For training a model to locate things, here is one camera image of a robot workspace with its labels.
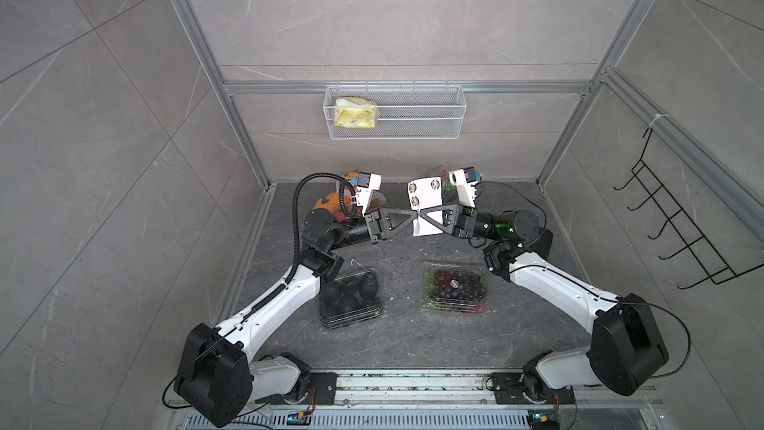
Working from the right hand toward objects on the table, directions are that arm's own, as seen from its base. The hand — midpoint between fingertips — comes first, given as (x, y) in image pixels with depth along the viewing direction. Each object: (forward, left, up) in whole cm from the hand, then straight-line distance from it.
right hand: (425, 222), depth 58 cm
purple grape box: (0, -11, -32) cm, 34 cm away
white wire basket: (+55, +1, -10) cm, 56 cm away
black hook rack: (0, -60, -8) cm, 61 cm away
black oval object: (+18, -45, -37) cm, 61 cm away
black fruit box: (-1, +20, -35) cm, 40 cm away
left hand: (0, +1, +1) cm, 2 cm away
